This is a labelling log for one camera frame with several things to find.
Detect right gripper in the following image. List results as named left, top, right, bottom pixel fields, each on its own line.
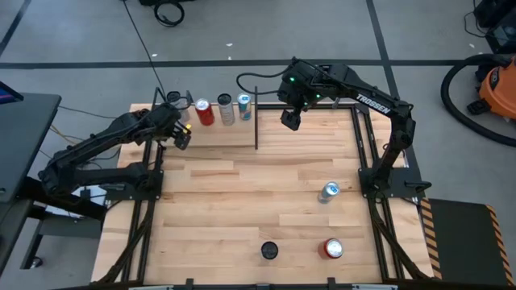
left=277, top=56, right=328, bottom=132

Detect red Coca-Cola can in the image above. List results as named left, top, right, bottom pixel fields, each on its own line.
left=194, top=97, right=216, bottom=126
left=317, top=238, right=345, bottom=260

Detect white Celsius Arctic Vibe can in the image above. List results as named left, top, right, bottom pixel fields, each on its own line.
left=166, top=90, right=191, bottom=124

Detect blue silver Red Bull can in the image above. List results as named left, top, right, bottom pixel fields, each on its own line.
left=236, top=93, right=253, bottom=122
left=318, top=180, right=342, bottom=205

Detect Celsius can orange print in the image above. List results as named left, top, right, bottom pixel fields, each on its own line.
left=216, top=93, right=236, bottom=126

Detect Celsius can pineapple print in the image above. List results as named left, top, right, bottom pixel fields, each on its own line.
left=260, top=241, right=280, bottom=261

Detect black desk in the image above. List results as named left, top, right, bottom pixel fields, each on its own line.
left=0, top=91, right=109, bottom=279

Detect dark laptop screen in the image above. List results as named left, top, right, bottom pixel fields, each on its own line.
left=0, top=80, right=24, bottom=106

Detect black mat hazard stripes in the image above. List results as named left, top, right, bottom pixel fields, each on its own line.
left=418, top=197, right=516, bottom=288

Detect orange shop vacuum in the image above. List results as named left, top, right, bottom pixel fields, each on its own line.
left=467, top=56, right=516, bottom=121

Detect black equipment case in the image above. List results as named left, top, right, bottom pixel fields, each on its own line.
left=463, top=0, right=516, bottom=56

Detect wooden shelf black metal frame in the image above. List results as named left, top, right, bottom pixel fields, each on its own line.
left=151, top=85, right=260, bottom=151

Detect black aluminium rig frame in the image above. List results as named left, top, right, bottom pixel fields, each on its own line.
left=92, top=93, right=444, bottom=290

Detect long black floor cable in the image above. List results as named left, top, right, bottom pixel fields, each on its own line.
left=122, top=0, right=167, bottom=96

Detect yellow floor cable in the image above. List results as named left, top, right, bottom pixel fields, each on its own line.
left=48, top=124, right=81, bottom=145

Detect coiled black cable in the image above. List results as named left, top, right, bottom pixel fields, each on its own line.
left=152, top=0, right=186, bottom=28

